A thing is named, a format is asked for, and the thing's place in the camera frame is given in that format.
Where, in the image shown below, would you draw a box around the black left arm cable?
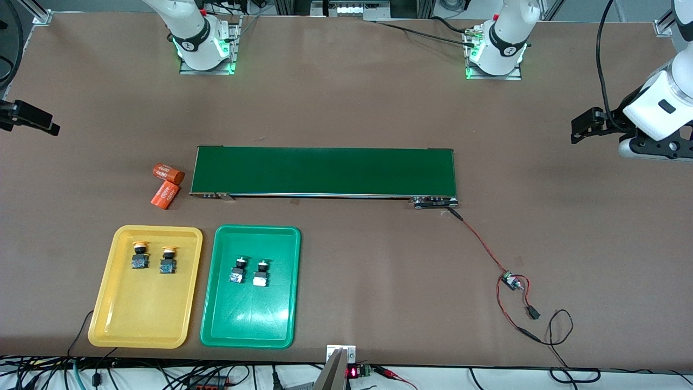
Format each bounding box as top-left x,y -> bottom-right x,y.
596,0 -> 631,133

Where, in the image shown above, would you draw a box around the green belt conveyor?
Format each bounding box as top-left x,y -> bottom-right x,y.
189,145 -> 460,211

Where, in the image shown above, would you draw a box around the red clip leads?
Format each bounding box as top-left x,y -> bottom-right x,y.
374,366 -> 420,390

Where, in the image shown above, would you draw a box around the thin black looped cable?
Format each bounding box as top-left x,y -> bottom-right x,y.
520,309 -> 602,384

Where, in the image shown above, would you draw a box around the tangled black cable bundle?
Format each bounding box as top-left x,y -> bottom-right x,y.
0,355 -> 325,390

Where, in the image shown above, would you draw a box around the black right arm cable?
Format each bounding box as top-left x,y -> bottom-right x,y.
0,0 -> 25,86

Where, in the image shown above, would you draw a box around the thick black base cable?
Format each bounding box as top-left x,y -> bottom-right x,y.
376,16 -> 480,48

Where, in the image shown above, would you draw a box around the orange cylinder printed 4680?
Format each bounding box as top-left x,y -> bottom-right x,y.
152,162 -> 186,185
151,182 -> 180,210

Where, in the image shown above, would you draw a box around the green plastic tray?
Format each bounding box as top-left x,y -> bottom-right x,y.
200,224 -> 302,349

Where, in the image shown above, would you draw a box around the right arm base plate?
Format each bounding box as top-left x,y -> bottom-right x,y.
179,15 -> 240,75

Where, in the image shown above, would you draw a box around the grey control box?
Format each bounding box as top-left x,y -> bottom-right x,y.
311,0 -> 391,22

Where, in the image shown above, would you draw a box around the aluminium corner bracket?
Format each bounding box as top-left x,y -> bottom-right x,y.
652,11 -> 676,37
31,0 -> 54,25

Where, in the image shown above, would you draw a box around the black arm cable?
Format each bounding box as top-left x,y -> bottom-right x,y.
596,0 -> 631,133
0,0 -> 25,86

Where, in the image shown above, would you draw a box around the thin black table cable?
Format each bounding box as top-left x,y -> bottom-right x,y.
67,310 -> 117,359

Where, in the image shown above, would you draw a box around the yellow plastic tray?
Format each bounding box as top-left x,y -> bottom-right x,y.
88,225 -> 204,349

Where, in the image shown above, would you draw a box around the black orange power strip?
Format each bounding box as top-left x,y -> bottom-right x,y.
187,375 -> 239,390

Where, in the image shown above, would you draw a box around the aluminium camera mount profile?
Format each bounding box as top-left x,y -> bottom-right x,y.
313,345 -> 358,390

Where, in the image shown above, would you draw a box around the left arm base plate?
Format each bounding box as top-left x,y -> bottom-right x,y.
465,26 -> 523,81

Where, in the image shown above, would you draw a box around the red black conveyor wire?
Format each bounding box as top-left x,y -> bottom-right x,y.
447,207 -> 542,343

